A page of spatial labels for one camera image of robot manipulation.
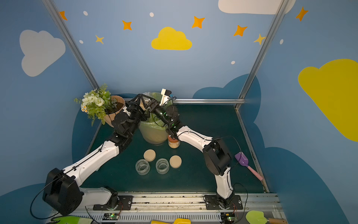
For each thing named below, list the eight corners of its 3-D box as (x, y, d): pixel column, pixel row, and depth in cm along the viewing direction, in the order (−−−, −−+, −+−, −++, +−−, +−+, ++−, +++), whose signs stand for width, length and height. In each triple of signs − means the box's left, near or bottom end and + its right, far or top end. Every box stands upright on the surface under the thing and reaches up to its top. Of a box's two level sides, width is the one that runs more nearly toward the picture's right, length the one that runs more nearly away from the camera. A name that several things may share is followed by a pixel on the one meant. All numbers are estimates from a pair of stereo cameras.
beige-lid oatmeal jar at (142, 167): (136, 175, 85) (133, 172, 81) (138, 162, 90) (136, 158, 86) (149, 175, 85) (147, 172, 81) (151, 162, 90) (149, 158, 86)
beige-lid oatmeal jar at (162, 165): (156, 174, 86) (155, 171, 82) (157, 161, 91) (156, 158, 87) (169, 174, 86) (168, 171, 82) (169, 162, 91) (169, 158, 87)
